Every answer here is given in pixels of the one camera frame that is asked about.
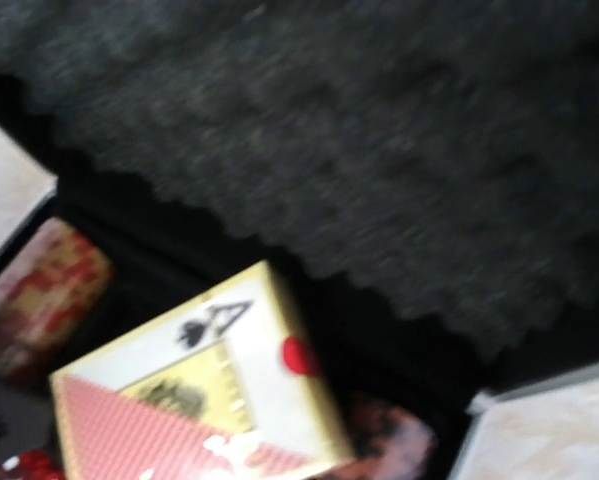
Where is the aluminium poker case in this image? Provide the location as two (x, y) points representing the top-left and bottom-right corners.
(0, 1), (599, 479)

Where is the red playing card deck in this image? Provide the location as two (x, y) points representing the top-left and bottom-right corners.
(51, 262), (353, 480)

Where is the brown chip row in case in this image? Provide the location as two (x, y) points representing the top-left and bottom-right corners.
(332, 393), (436, 480)

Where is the red yellow chip row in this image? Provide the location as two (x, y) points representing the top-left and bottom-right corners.
(0, 218), (114, 385)

